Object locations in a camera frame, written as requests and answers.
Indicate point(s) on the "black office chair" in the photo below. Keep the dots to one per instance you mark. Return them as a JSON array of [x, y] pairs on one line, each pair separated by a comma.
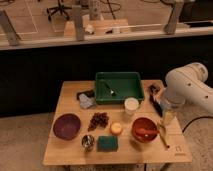
[[61, 8]]

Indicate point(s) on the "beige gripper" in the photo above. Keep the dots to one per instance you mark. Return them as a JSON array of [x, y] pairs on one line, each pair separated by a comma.
[[168, 114]]

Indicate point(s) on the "metal spoon in tray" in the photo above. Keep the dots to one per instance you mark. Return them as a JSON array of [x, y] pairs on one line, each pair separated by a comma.
[[111, 91]]

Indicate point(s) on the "green plastic tray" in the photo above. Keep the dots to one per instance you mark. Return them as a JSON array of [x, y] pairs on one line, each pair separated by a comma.
[[124, 84]]

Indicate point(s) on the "bunch of dark grapes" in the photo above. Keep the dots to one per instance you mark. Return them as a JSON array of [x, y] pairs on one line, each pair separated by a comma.
[[98, 119]]

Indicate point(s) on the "purple bowl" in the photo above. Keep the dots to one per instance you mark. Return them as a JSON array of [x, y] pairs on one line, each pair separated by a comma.
[[67, 126]]

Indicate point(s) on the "small orange fruit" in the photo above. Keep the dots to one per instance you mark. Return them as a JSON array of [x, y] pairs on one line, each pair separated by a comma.
[[116, 128]]

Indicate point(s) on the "black brush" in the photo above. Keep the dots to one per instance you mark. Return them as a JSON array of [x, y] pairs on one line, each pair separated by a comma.
[[153, 90]]

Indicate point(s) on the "crumpled grey cloth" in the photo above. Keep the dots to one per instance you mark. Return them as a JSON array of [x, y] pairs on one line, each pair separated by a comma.
[[86, 102]]

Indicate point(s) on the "small metal cup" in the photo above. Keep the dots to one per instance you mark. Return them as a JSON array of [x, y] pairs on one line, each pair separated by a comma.
[[88, 142]]

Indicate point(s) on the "red bowl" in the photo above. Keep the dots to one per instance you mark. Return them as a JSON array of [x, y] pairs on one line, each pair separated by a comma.
[[144, 130]]

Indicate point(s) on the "white cup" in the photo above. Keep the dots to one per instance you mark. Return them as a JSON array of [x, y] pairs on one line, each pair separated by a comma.
[[131, 105]]

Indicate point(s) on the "green sponge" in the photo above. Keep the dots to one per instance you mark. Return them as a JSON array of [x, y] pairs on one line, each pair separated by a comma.
[[107, 143]]

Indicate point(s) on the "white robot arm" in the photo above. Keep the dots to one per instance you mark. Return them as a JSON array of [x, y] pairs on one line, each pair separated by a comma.
[[187, 83]]

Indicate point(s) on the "wooden spoon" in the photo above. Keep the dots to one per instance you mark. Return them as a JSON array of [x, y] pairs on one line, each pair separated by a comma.
[[163, 135]]

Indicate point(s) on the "black whiteboard eraser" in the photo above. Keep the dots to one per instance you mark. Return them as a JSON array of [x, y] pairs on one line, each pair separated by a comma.
[[88, 93]]

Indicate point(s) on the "wooden table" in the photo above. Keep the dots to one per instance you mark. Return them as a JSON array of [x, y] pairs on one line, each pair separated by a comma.
[[130, 151]]

